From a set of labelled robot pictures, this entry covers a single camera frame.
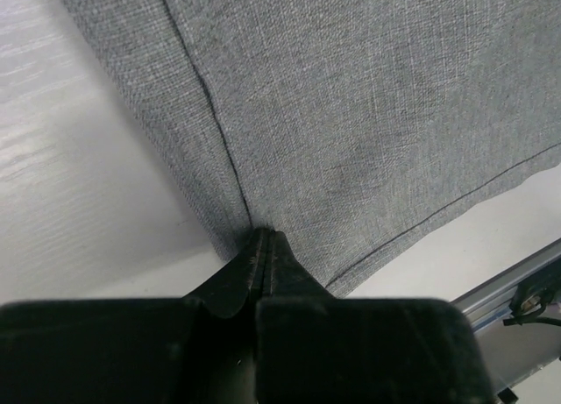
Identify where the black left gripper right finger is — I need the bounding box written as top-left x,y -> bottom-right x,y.
255,230 -> 494,403

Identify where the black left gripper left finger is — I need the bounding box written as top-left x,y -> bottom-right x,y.
1,230 -> 268,403

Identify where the grey cloth napkin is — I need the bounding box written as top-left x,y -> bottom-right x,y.
61,0 -> 560,294

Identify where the aluminium rail frame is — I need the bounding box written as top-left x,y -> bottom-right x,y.
453,240 -> 560,393

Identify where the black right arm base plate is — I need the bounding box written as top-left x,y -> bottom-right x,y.
503,261 -> 560,327

